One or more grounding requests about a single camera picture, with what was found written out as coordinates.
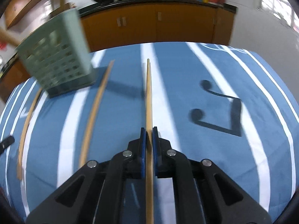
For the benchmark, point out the wooden base cabinets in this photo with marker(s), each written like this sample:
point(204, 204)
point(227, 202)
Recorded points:
point(163, 25)

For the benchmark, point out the wooden wall cabinets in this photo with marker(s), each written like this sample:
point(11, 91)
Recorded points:
point(23, 4)

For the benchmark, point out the blue white striped tablecloth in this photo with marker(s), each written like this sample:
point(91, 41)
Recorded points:
point(186, 93)

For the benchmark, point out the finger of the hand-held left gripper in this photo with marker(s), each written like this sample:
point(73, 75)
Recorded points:
point(7, 142)

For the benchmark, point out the barred window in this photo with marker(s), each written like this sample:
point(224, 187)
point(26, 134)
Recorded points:
point(280, 7)

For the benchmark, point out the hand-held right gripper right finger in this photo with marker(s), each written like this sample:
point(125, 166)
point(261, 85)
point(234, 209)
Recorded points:
point(156, 149)

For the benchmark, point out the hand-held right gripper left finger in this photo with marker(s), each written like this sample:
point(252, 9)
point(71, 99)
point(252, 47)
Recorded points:
point(143, 149)

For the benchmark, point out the hanging red plastic bag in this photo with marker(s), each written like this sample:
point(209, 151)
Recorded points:
point(2, 44)

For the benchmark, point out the black kitchen countertop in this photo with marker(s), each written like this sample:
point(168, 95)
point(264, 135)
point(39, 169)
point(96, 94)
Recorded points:
point(163, 1)

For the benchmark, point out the green perforated utensil holder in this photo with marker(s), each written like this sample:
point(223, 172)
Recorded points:
point(60, 51)

